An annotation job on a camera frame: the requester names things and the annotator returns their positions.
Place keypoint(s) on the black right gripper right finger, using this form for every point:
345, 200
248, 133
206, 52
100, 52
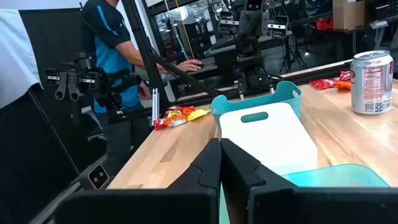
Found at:
280, 205

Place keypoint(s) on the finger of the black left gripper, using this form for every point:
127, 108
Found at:
246, 23
260, 23

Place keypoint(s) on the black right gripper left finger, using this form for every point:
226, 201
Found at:
186, 205

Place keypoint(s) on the dark teal plastic bin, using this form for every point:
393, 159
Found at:
289, 93

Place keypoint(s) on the orange candy packet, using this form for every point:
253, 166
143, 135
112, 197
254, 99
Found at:
188, 110
342, 85
175, 118

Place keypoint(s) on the red candy packet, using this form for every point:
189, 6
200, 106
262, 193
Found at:
345, 76
160, 124
323, 84

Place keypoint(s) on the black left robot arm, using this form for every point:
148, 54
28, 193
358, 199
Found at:
252, 68

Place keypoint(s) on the yellow candy packet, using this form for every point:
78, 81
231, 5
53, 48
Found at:
199, 114

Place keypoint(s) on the grey desk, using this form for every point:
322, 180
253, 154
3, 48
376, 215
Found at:
224, 48

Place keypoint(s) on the person's hand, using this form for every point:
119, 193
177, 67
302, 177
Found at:
190, 65
144, 91

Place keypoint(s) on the white plastic bin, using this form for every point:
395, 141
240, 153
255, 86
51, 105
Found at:
273, 143

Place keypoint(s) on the translucent aqua plastic bin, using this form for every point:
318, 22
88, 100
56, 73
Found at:
335, 177

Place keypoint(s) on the red bag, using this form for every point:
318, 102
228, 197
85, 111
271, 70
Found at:
325, 24

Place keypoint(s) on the cardboard box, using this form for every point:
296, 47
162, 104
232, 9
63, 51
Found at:
348, 14

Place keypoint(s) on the black tripod struts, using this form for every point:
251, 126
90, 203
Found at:
140, 37

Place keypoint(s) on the person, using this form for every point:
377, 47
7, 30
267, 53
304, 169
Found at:
112, 59

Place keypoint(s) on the silver soda can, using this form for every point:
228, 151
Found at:
371, 84

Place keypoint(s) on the black panel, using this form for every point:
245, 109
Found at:
25, 161

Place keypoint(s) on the black backdrop board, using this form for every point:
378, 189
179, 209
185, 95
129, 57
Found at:
56, 37

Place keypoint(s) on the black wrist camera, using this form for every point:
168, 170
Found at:
254, 5

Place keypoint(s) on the black aluminium table frame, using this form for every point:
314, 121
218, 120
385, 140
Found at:
298, 80

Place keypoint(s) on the grey depth camera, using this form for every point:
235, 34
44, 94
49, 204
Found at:
98, 176

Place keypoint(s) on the silver aluminium bracket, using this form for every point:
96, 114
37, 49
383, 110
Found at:
155, 107

